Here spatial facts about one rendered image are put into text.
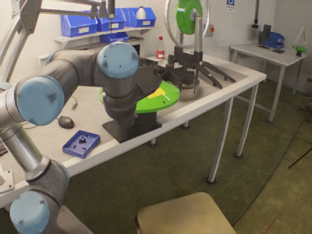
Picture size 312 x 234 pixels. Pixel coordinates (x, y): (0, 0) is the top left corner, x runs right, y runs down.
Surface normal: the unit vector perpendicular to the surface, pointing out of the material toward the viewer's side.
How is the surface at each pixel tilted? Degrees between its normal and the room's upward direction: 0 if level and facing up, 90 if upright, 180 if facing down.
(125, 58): 42
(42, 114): 89
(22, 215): 5
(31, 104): 89
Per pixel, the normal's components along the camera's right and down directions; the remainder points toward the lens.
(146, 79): 0.12, -0.33
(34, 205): 0.03, -0.83
